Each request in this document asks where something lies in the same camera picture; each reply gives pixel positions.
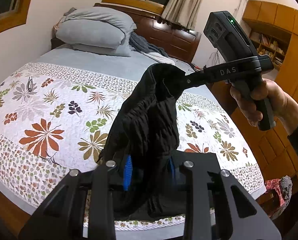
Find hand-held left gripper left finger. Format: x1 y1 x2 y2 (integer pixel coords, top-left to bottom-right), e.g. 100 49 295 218
18 155 133 240

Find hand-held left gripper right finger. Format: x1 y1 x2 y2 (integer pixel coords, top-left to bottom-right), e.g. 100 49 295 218
168 158 282 240

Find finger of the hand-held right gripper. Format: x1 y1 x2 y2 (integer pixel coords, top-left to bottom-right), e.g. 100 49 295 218
183 71 209 91

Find black pants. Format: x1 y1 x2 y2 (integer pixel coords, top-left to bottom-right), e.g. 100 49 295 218
97 64 221 218

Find person's right hand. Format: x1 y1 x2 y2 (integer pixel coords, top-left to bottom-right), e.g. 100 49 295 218
230 78 298 135

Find shelf with books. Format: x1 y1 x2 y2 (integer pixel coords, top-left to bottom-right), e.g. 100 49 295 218
249 30 288 68

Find dark wooden headboard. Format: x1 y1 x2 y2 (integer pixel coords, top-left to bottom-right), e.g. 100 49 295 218
93 3 202 63

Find beige curtain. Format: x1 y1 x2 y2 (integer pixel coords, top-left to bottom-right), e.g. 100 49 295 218
161 0 221 31

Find grey blanket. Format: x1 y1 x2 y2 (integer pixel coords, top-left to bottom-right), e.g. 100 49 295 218
128 32 170 58

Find floral white quilt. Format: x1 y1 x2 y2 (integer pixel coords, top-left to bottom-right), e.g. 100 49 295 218
0 62 266 232

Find red plaid cloth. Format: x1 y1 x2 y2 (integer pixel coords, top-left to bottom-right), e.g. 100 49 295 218
265 179 282 194

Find black white checked cloth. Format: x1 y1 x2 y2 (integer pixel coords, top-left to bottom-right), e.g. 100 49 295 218
268 176 293 218

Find eyeglasses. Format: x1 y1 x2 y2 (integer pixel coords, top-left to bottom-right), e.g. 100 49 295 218
26 76 36 92

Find large wooden framed window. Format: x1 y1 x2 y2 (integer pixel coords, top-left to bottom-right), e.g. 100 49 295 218
0 0 39 39

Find wooden wall cabinet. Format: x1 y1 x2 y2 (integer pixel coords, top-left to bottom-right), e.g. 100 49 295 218
211 0 298 188

